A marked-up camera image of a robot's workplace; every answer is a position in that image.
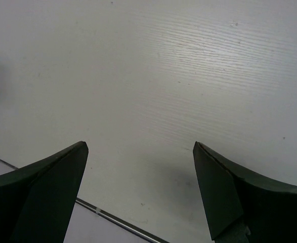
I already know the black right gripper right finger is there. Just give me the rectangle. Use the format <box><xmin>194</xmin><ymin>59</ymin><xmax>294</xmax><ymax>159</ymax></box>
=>
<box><xmin>193</xmin><ymin>142</ymin><xmax>297</xmax><ymax>242</ymax></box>

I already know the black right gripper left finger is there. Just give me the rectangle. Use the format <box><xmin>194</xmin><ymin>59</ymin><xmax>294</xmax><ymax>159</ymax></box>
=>
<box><xmin>0</xmin><ymin>141</ymin><xmax>89</xmax><ymax>242</ymax></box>

